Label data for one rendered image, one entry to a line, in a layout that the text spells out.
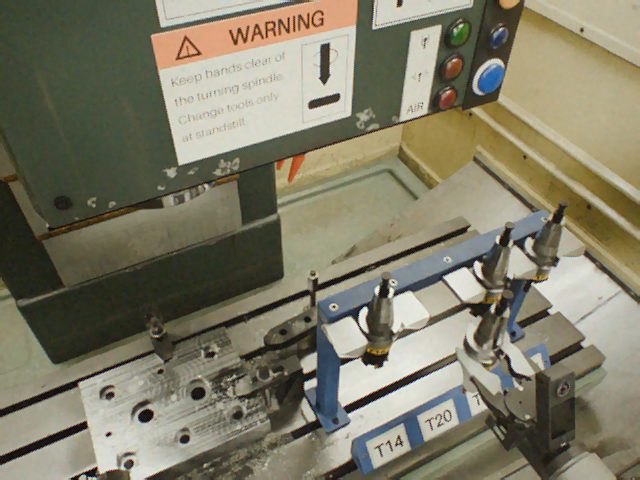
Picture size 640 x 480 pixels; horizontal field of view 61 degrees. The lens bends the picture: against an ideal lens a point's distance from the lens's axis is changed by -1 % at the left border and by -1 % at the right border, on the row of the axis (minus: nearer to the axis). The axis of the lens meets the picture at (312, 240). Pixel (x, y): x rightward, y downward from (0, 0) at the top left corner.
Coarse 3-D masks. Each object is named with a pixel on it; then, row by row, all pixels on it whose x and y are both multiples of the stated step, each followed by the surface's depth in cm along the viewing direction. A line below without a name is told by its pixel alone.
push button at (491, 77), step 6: (492, 66) 51; (498, 66) 51; (486, 72) 51; (492, 72) 51; (498, 72) 52; (480, 78) 51; (486, 78) 51; (492, 78) 52; (498, 78) 52; (480, 84) 52; (486, 84) 52; (492, 84) 52; (498, 84) 53; (480, 90) 52; (486, 90) 53; (492, 90) 53
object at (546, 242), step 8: (544, 224) 89; (552, 224) 87; (560, 224) 87; (544, 232) 89; (552, 232) 88; (560, 232) 88; (536, 240) 91; (544, 240) 90; (552, 240) 89; (536, 248) 91; (544, 248) 90; (552, 248) 90; (544, 256) 91; (552, 256) 91
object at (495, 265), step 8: (496, 240) 85; (496, 248) 85; (504, 248) 84; (488, 256) 87; (496, 256) 85; (504, 256) 85; (488, 264) 87; (496, 264) 86; (504, 264) 86; (488, 272) 87; (496, 272) 87; (504, 272) 87
